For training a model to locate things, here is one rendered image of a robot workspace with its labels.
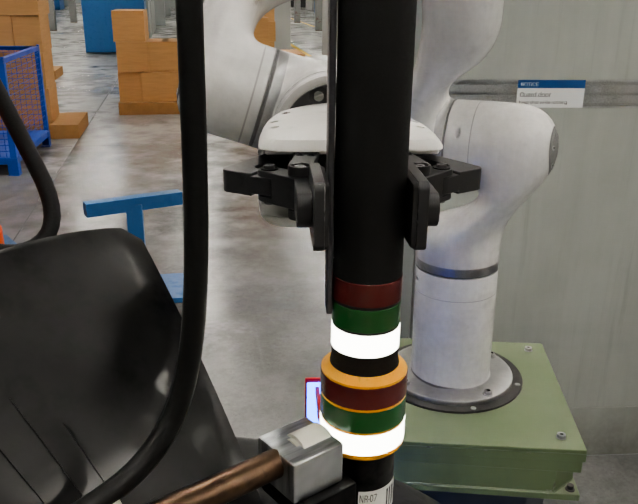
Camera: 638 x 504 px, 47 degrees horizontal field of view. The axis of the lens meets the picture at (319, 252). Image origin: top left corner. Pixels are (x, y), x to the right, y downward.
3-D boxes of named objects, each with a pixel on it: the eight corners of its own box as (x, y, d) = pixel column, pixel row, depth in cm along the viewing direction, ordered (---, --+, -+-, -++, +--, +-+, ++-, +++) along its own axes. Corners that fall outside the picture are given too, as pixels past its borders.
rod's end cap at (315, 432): (304, 447, 34) (337, 432, 35) (279, 428, 36) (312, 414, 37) (304, 483, 35) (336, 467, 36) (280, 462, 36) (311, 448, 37)
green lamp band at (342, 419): (358, 445, 35) (359, 423, 34) (302, 405, 38) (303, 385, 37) (423, 414, 37) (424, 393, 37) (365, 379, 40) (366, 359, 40)
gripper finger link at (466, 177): (493, 177, 42) (466, 200, 37) (368, 162, 45) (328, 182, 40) (495, 156, 41) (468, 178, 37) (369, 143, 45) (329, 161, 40)
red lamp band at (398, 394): (359, 421, 34) (360, 399, 34) (303, 383, 37) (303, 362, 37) (424, 391, 37) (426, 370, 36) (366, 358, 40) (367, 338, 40)
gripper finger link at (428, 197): (446, 209, 39) (481, 251, 33) (387, 209, 39) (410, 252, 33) (451, 150, 38) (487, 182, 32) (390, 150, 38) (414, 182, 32)
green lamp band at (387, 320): (363, 341, 34) (363, 317, 33) (317, 316, 36) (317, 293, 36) (414, 321, 36) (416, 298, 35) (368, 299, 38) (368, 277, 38)
